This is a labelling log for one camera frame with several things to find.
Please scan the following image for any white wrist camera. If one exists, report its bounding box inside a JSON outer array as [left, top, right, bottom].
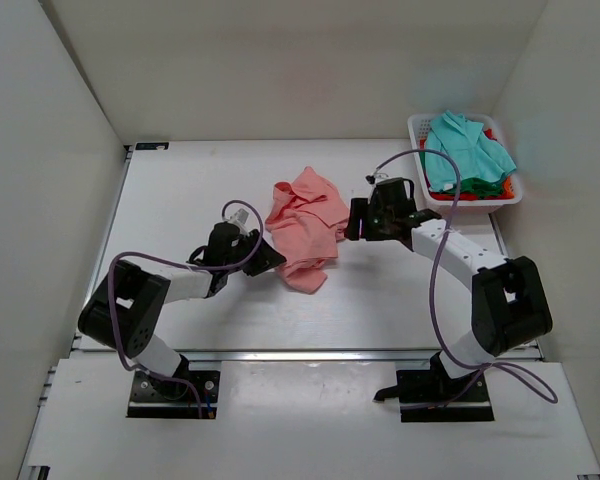
[[223, 208, 249, 230], [365, 171, 389, 185]]

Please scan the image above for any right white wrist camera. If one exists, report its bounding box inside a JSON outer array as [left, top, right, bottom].
[[365, 171, 389, 185]]

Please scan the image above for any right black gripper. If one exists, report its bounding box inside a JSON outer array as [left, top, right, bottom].
[[345, 199, 393, 243]]

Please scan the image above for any salmon pink t shirt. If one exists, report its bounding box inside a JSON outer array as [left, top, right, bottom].
[[265, 167, 350, 294]]

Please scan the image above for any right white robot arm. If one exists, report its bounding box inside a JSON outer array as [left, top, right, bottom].
[[345, 178, 553, 408]]

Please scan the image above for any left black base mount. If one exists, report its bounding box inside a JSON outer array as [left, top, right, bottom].
[[126, 362, 221, 420]]

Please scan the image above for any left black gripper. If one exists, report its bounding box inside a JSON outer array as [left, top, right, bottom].
[[225, 228, 286, 277]]

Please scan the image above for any white plastic basket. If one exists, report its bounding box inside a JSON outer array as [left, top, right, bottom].
[[407, 112, 523, 215]]

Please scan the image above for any small dark label sticker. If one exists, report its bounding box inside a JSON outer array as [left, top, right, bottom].
[[134, 142, 169, 151]]

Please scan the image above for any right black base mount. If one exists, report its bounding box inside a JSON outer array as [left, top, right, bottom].
[[373, 353, 495, 423]]

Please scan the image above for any teal t shirt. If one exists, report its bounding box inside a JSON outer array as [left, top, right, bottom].
[[424, 111, 516, 192]]

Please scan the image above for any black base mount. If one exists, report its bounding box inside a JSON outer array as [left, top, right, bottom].
[[126, 362, 221, 420], [373, 353, 495, 423]]

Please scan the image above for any green t shirt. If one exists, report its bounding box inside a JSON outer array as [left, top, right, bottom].
[[459, 177, 505, 201]]

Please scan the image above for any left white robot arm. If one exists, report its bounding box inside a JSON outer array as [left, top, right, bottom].
[[78, 221, 286, 398]]

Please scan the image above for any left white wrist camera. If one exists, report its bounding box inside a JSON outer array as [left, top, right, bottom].
[[223, 208, 249, 230]]

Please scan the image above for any aluminium rail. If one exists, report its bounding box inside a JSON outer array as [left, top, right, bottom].
[[69, 345, 543, 363]]

